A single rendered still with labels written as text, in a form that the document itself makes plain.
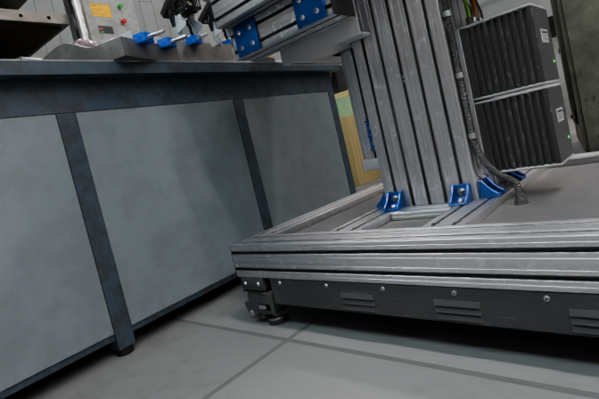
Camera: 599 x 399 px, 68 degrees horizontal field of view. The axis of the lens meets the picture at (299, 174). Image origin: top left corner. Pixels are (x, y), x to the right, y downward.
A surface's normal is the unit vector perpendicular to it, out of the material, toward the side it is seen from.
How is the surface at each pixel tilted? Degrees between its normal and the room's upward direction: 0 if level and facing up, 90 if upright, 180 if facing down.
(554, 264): 90
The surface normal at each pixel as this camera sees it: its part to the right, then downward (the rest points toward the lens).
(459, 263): -0.65, 0.20
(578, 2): -0.48, 0.21
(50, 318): 0.76, -0.14
